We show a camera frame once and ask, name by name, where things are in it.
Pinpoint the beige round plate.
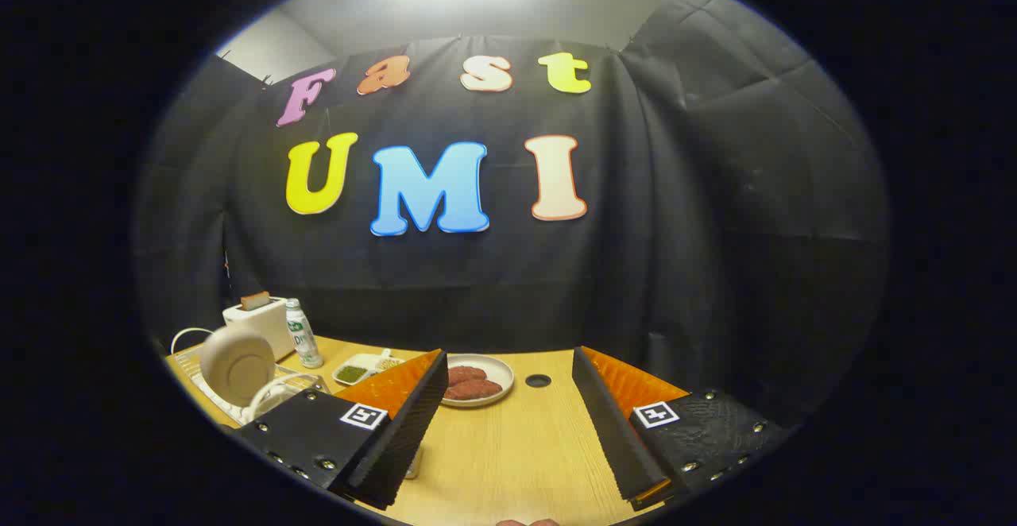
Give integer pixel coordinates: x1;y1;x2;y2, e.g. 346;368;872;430
199;326;277;408

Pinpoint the white wire dish rack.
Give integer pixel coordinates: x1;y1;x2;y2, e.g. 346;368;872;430
169;327;331;429

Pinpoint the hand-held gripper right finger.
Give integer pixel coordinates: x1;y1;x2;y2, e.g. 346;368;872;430
572;346;795;511

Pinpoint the white toaster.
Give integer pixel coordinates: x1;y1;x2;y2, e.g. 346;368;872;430
222;296;296;362

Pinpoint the beige plate with meat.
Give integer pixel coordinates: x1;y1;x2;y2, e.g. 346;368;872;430
439;354;515;408

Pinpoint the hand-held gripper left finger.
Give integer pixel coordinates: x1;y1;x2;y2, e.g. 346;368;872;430
230;349;450;511

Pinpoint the white divided tray with beans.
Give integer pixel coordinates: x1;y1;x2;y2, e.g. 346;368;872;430
332;349;406;387

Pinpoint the white drink bottle green label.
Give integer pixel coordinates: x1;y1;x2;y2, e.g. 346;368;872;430
285;298;325;369

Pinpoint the black backdrop cloth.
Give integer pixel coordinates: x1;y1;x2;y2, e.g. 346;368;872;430
131;0;891;431

